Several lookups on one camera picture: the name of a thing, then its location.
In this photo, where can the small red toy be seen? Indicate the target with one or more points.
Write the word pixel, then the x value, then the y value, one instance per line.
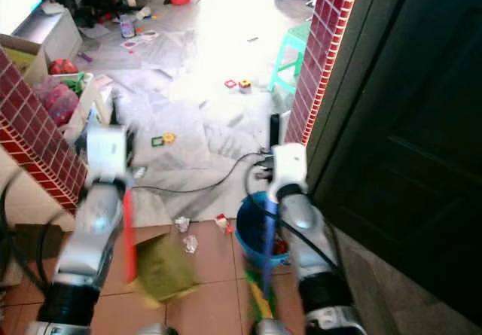
pixel 230 83

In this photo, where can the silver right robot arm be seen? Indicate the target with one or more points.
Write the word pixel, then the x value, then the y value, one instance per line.
pixel 309 237

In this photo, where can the clear water bottle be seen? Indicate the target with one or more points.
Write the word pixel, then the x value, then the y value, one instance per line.
pixel 127 26

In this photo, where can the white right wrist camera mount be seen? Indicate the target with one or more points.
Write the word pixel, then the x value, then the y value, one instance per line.
pixel 289 165

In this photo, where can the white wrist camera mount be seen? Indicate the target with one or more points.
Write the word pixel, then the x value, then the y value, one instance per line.
pixel 107 150
pixel 289 165

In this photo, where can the pink plastic bag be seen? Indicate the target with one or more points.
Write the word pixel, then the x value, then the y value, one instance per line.
pixel 62 102

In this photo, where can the green plastic stool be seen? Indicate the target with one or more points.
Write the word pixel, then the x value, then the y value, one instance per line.
pixel 297 41

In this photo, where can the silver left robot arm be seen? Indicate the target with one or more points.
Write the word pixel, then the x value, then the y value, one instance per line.
pixel 94 233

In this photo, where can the white plastic rack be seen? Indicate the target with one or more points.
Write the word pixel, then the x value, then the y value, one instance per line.
pixel 89 102

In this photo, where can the bright television screen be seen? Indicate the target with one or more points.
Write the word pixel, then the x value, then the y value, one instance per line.
pixel 19 0

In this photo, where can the blue plastic bucket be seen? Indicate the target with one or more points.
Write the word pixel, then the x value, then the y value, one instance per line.
pixel 250 226

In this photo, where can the yellow green flat toy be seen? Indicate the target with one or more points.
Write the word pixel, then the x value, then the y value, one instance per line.
pixel 163 139

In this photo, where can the dark wooden door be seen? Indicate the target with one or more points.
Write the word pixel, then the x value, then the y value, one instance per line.
pixel 407 124

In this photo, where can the grey television cabinet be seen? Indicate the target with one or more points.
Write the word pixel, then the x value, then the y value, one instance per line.
pixel 49 34

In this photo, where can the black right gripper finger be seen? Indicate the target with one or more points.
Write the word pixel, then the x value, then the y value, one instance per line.
pixel 114 114
pixel 274 130

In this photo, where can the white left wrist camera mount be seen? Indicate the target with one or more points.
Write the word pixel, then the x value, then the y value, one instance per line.
pixel 107 150

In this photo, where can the red white wrapper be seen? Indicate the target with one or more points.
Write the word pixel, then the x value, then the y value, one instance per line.
pixel 222 222

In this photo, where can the white plastic basin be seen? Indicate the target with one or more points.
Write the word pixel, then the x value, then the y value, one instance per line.
pixel 285 128

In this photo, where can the small yellow toy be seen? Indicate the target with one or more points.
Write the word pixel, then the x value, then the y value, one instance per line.
pixel 245 85

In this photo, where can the brown cardboard box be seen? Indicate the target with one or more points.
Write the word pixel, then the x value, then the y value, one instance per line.
pixel 26 60

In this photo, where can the red bag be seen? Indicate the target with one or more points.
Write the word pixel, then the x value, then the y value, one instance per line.
pixel 62 68

